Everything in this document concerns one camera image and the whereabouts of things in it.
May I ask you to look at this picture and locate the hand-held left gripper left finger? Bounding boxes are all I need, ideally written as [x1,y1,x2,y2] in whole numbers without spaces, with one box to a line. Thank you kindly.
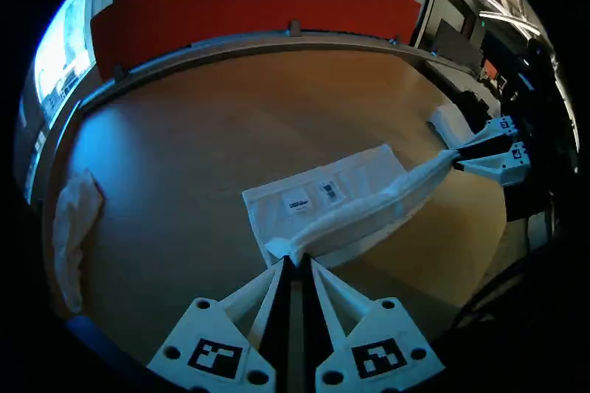
[146,255,295,393]

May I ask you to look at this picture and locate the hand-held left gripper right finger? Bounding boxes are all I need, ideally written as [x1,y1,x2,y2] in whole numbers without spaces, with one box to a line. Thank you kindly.
[301,252,446,393]

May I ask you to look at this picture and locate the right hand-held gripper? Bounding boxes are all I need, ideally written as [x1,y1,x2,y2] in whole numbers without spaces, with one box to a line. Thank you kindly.
[453,38,572,187]

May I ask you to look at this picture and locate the white towel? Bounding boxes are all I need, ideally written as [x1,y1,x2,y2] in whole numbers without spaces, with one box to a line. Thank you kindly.
[241,144,459,271]

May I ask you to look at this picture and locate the stack of white towels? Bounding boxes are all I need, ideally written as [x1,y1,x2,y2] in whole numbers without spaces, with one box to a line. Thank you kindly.
[426,104,476,146]

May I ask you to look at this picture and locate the heap of white towels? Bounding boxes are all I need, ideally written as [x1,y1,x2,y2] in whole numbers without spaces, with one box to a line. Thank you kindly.
[51,167,105,315]

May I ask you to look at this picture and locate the red desk screen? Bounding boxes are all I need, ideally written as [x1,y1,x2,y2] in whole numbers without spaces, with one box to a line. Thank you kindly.
[90,0,423,94]

